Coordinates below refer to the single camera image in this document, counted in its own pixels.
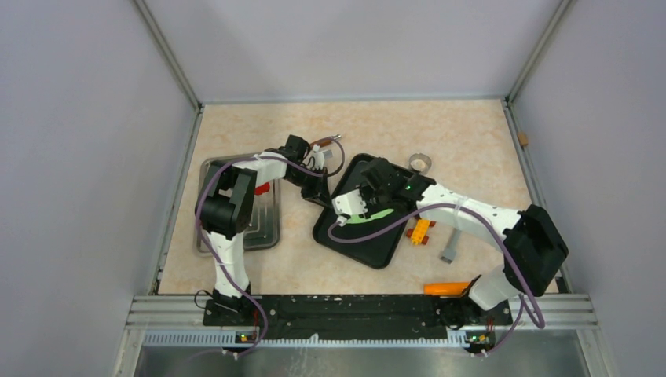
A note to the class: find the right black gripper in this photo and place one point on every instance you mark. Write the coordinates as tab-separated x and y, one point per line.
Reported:
365	191

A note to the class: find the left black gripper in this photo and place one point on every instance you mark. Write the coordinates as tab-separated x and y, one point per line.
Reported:
319	191

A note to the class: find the green dough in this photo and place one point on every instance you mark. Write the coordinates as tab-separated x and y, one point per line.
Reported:
366	218

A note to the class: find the black baking tray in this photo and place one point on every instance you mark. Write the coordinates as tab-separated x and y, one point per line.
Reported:
375	253

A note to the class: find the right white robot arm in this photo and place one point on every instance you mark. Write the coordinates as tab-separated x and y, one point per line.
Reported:
533	249

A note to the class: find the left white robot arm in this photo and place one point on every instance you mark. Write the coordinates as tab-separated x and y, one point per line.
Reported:
232	287

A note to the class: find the red dough disc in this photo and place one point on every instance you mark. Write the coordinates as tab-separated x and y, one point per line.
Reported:
262	189

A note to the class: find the round metal cookie cutter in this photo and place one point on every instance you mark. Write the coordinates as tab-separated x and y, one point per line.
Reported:
419	163

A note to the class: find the yellow toy brick car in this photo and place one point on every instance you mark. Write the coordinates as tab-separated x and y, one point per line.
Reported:
418	234

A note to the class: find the silver metal tray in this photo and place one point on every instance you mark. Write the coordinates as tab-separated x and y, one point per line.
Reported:
263	223

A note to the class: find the grey plastic bolt toy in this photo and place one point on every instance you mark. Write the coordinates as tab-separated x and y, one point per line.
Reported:
449	253

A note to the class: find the small wooden cork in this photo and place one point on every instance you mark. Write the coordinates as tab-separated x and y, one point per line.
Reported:
523	139

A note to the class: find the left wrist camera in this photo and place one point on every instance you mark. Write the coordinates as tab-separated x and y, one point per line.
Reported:
319	156

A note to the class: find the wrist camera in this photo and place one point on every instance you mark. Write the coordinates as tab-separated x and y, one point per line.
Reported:
319	156
350	204

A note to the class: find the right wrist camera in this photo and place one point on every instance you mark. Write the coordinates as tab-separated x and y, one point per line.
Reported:
350	204

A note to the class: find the metal scraper wooden handle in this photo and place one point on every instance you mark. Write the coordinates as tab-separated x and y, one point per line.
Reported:
319	144

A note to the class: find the orange handled tool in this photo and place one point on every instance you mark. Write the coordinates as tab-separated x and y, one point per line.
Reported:
451	290

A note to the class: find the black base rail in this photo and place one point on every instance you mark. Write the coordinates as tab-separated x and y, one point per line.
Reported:
351	317

